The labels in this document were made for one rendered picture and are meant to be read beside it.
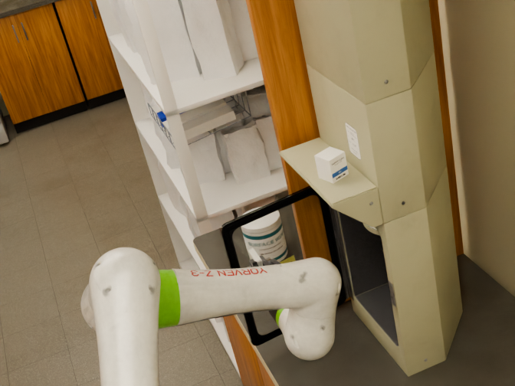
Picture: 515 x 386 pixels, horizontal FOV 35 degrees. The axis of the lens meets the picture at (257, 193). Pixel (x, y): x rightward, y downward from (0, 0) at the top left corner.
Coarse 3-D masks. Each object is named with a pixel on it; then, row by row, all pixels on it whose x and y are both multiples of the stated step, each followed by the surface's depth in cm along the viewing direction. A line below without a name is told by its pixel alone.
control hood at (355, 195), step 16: (304, 144) 206; (320, 144) 204; (288, 160) 201; (304, 160) 199; (304, 176) 192; (352, 176) 187; (320, 192) 184; (336, 192) 183; (352, 192) 181; (368, 192) 181; (336, 208) 180; (352, 208) 181; (368, 208) 183; (368, 224) 185
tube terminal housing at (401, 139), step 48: (336, 96) 186; (432, 96) 189; (336, 144) 198; (384, 144) 177; (432, 144) 190; (384, 192) 182; (432, 192) 192; (384, 240) 190; (432, 240) 194; (432, 288) 199; (384, 336) 216; (432, 336) 206
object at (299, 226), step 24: (240, 216) 206; (264, 216) 209; (288, 216) 212; (312, 216) 215; (240, 240) 208; (264, 240) 212; (288, 240) 215; (312, 240) 218; (240, 264) 211; (264, 312) 220
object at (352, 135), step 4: (348, 124) 185; (348, 128) 186; (352, 128) 183; (348, 132) 187; (352, 132) 185; (356, 132) 182; (348, 136) 188; (352, 136) 185; (356, 136) 183; (348, 140) 189; (352, 140) 186; (356, 140) 183; (352, 144) 187; (356, 144) 184; (352, 148) 188; (356, 148) 185; (352, 152) 189; (356, 152) 186; (356, 156) 187; (360, 156) 185; (360, 160) 186
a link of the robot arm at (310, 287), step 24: (288, 264) 170; (312, 264) 170; (192, 288) 160; (216, 288) 162; (240, 288) 163; (264, 288) 165; (288, 288) 166; (312, 288) 168; (336, 288) 170; (192, 312) 160; (216, 312) 163; (240, 312) 167; (312, 312) 171
